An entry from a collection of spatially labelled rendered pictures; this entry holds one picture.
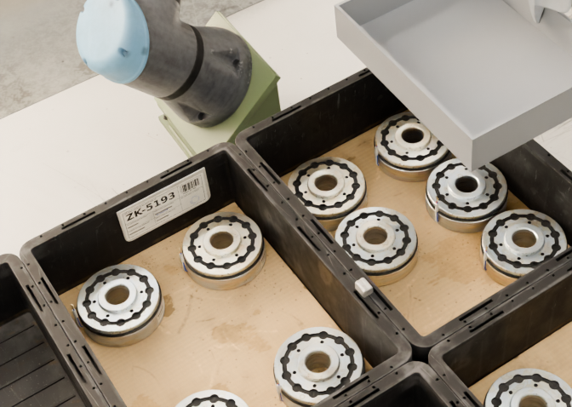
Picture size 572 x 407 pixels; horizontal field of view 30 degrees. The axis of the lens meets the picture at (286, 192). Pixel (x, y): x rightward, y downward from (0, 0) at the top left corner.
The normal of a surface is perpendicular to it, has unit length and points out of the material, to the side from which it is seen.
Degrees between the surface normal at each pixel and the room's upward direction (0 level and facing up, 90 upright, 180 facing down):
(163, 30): 62
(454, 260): 0
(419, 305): 0
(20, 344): 0
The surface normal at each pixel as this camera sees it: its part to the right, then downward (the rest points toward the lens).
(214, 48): 0.54, -0.43
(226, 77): 0.50, 0.11
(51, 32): -0.09, -0.66
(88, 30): -0.63, -0.09
